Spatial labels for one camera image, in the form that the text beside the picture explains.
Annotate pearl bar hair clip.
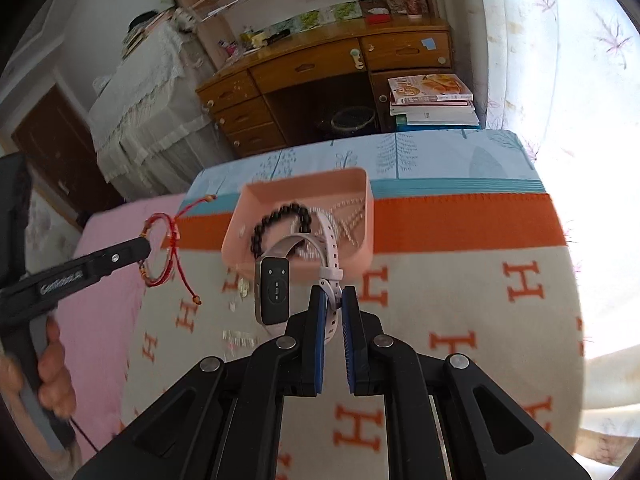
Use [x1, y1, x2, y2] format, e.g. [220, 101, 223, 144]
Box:
[221, 330, 258, 351]

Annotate pink strap smart watch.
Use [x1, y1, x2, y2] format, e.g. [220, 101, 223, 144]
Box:
[254, 209, 343, 344]

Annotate red string bracelet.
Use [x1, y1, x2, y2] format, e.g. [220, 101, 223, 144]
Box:
[136, 194, 217, 306]

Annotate black bead bracelet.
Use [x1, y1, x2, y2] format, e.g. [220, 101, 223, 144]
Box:
[249, 201, 314, 261]

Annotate long white pearl necklace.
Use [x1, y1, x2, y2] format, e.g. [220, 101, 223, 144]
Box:
[309, 196, 368, 248]

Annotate person's left hand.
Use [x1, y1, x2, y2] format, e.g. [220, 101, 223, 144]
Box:
[0, 314, 79, 476]

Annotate pink fleece blanket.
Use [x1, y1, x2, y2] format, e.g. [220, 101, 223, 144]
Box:
[55, 194, 183, 460]

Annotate round gold brooch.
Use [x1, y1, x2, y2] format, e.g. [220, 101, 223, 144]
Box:
[238, 278, 252, 300]

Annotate orange H pattern blanket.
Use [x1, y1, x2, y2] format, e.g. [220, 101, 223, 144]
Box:
[119, 193, 586, 480]

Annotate brown wooden door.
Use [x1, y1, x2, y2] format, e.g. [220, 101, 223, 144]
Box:
[11, 87, 125, 224]

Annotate lace covered furniture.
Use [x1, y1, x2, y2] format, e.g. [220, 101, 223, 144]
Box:
[88, 21, 235, 202]

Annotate pink plastic tray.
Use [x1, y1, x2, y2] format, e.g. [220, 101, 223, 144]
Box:
[221, 167, 374, 282]

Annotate wastebasket under desk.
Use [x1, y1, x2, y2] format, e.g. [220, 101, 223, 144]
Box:
[330, 106, 375, 136]

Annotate stack of books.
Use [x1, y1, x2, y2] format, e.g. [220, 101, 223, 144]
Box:
[388, 74, 480, 128]

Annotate wooden desk with drawers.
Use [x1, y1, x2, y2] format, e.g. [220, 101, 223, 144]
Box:
[196, 16, 454, 157]

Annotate floral window curtain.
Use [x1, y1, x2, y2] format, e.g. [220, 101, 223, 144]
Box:
[483, 0, 639, 479]

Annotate red box on desk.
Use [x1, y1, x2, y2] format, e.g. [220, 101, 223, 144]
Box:
[364, 14, 390, 25]

